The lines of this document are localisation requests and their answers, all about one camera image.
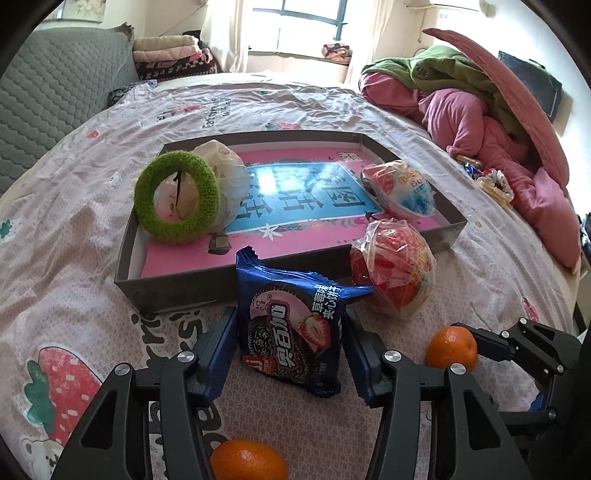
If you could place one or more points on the black television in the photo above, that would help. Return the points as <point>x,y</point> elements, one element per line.
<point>531,81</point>

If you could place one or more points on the window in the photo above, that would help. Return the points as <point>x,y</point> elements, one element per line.
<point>309,23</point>

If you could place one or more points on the pink folded blanket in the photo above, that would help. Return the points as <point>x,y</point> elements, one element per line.
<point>171,55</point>

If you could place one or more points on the orange snack wrapper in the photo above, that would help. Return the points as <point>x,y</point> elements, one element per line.
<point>468,160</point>

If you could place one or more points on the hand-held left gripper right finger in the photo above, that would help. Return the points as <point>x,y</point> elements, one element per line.
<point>362,364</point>

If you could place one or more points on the green blanket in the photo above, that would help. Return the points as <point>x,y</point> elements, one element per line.
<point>443,69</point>

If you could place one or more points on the cream folded blanket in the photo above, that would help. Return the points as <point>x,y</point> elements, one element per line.
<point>164,43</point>

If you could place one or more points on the folded patterned blanket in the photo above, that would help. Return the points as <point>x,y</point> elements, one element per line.
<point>337,51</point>

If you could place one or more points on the red egg toy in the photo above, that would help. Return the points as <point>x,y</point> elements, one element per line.
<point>399,189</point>
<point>392,267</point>

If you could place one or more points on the grey quilted headboard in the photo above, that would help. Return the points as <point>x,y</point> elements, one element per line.
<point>51,92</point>

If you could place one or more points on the white air conditioner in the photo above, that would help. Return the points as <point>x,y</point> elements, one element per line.
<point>457,4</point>

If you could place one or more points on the floral wall picture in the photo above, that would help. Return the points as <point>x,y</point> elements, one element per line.
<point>83,9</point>

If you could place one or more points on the pink book with blue label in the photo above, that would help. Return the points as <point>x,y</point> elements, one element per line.
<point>295,198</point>

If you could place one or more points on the grey cardboard tray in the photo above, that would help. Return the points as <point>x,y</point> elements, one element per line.
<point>184,286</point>

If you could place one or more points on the blue cookie packet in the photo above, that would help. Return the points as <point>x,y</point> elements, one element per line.
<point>286,332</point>

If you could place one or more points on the dark checkered folded blanket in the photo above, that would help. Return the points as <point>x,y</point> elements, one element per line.
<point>175,69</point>

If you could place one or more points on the clear snack packet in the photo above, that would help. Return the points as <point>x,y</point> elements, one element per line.
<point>496,184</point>

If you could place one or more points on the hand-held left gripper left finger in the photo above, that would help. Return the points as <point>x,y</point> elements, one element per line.
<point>217,364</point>

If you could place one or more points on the beige mesh bath ball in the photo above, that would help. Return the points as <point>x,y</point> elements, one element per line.
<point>226,175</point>

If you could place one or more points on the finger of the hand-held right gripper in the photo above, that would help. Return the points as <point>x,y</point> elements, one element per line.
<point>540,401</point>
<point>489,344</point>

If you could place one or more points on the small orange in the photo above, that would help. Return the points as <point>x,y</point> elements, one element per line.
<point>249,461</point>
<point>450,350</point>

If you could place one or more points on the cream curtain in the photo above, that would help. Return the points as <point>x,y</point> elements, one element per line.
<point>226,32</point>
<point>376,32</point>

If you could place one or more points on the green fuzzy hair scrunchie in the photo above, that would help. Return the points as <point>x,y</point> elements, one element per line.
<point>147,217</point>

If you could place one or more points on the blue snack wrapper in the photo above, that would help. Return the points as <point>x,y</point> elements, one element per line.
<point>473,170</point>

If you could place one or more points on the dark floral pillow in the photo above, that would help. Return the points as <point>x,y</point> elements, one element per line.
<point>129,94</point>

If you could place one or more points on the pink duvet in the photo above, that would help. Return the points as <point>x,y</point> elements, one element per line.
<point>461,120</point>

